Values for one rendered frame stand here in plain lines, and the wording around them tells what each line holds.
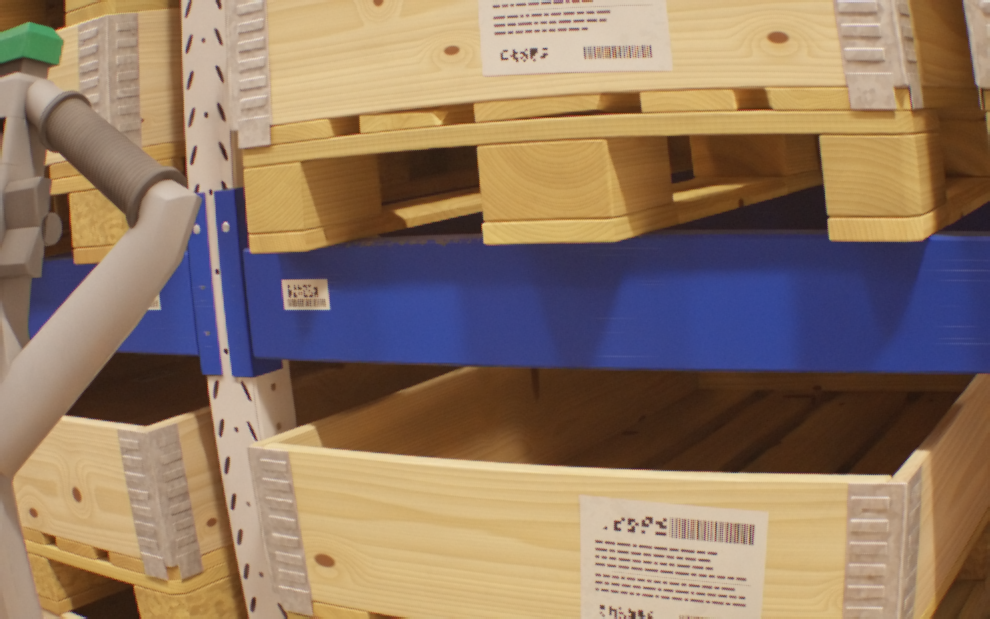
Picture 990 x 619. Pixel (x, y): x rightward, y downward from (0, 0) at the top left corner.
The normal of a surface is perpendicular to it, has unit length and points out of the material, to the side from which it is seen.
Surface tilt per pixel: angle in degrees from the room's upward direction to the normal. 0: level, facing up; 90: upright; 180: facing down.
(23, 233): 57
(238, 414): 90
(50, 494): 90
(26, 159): 90
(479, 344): 90
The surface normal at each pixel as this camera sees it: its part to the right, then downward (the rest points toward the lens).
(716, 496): -0.54, 0.18
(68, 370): -0.29, 0.24
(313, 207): 0.84, 0.00
